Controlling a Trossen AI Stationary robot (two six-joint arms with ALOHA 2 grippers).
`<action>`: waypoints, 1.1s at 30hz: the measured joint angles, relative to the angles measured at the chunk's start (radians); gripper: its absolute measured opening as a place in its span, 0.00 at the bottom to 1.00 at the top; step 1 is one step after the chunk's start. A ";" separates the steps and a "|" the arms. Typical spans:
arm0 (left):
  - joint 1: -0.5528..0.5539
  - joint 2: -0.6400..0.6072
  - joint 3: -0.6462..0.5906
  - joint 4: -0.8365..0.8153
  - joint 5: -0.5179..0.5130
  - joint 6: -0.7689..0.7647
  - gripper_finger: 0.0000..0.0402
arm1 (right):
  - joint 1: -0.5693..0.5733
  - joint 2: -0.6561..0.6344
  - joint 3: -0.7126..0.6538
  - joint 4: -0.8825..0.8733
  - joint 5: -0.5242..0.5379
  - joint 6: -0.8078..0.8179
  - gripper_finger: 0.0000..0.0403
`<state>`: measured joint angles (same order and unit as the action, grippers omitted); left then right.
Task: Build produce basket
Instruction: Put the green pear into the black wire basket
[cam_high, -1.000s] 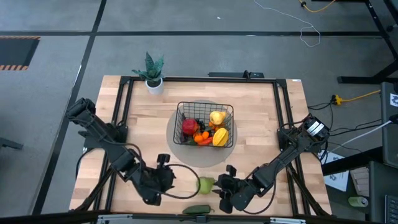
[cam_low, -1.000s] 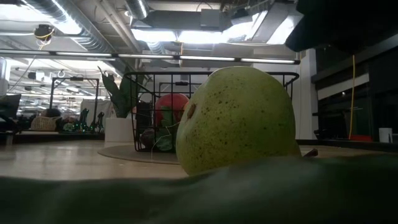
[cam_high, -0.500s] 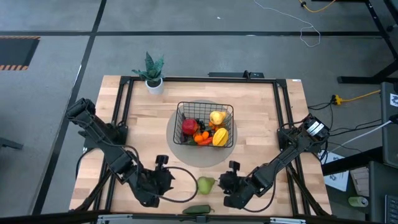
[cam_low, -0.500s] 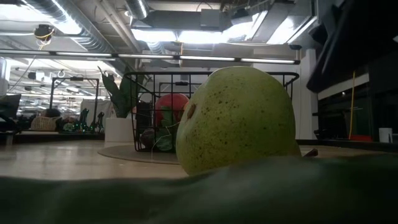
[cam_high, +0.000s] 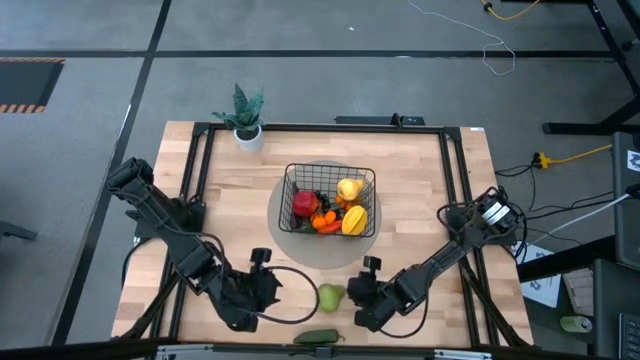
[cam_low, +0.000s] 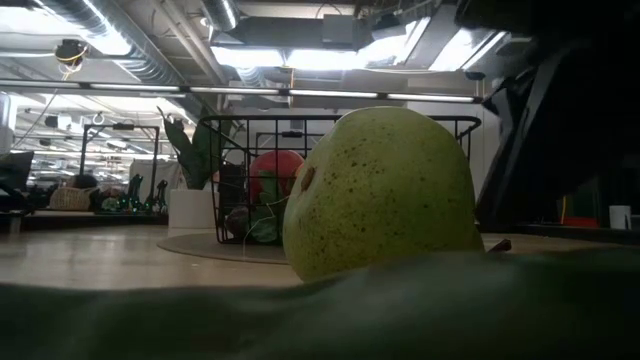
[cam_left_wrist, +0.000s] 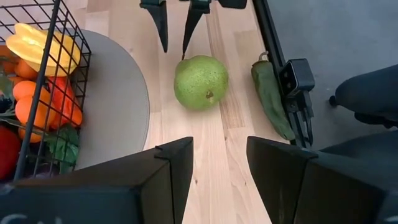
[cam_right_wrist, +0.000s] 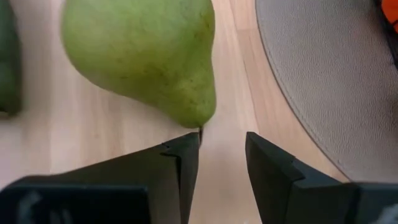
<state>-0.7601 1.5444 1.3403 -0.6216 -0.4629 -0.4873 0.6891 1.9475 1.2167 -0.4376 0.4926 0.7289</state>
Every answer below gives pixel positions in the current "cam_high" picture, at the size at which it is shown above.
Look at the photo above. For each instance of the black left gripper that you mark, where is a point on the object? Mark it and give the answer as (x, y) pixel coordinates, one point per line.
(240, 300)

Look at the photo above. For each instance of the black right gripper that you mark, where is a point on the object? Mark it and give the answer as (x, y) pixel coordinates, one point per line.
(382, 305)

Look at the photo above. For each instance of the green toy pear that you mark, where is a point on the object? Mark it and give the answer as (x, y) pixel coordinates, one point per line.
(330, 298)

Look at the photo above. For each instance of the orange toy carrot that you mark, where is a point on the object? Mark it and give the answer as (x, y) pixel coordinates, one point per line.
(331, 228)

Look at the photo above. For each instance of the yellow toy starfruit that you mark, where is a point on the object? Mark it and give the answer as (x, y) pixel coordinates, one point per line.
(355, 220)

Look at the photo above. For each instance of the orange tangerine cluster with leaves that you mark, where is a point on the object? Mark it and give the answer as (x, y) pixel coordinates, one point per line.
(341, 201)
(320, 221)

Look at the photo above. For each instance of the red toy apple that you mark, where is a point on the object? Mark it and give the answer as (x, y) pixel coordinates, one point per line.
(305, 203)

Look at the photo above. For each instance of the yellow toy pear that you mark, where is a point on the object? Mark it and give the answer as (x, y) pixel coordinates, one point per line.
(348, 189)

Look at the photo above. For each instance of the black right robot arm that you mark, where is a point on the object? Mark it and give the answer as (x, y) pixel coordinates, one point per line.
(450, 255)

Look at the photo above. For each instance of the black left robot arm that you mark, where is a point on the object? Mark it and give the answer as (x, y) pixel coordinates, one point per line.
(165, 225)

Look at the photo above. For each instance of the round grey mat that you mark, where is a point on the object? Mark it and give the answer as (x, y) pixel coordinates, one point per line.
(320, 252)

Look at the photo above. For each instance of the green toy pepper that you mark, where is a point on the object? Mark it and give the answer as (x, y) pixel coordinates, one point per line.
(315, 337)

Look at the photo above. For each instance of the white printed paper sheet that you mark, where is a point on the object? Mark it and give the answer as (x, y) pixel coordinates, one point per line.
(542, 290)

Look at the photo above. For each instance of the snake plant in white pot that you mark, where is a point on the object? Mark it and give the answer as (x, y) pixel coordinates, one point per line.
(245, 112)

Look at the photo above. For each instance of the black desk edge bar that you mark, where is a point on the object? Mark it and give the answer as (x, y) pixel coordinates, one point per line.
(565, 260)

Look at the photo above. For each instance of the green drink can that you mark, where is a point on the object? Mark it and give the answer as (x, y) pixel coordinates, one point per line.
(575, 324)

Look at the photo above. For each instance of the brown cardboard piece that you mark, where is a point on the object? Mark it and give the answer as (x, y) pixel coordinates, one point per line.
(580, 292)

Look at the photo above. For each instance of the black cabinet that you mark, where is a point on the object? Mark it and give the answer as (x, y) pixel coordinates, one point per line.
(612, 310)

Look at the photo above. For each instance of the black furniture foot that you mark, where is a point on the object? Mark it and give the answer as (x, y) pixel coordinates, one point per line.
(15, 231)

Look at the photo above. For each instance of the black keyboard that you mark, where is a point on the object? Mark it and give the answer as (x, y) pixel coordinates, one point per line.
(631, 335)

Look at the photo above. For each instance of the black computer tower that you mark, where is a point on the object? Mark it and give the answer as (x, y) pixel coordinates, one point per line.
(627, 225)

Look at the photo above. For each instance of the black hazard-striped floor mat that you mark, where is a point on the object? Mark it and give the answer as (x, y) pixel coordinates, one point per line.
(25, 85)

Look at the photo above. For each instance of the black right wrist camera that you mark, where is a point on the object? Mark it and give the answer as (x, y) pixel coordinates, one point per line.
(372, 263)

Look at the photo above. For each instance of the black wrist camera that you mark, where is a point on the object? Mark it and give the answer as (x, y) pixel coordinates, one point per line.
(261, 256)
(372, 263)

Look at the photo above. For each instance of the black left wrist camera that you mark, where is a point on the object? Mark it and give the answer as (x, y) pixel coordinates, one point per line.
(261, 256)

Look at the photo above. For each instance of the small black table camera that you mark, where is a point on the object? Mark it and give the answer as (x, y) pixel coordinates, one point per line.
(324, 352)

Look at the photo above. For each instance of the silver metal bracket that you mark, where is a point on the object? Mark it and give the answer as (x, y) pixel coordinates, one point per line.
(462, 355)
(182, 352)

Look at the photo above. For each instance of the black aluminium table frame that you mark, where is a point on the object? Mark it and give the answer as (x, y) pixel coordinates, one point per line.
(325, 128)

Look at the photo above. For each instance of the black desk leg frame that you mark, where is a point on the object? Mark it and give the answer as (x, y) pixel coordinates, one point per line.
(575, 127)

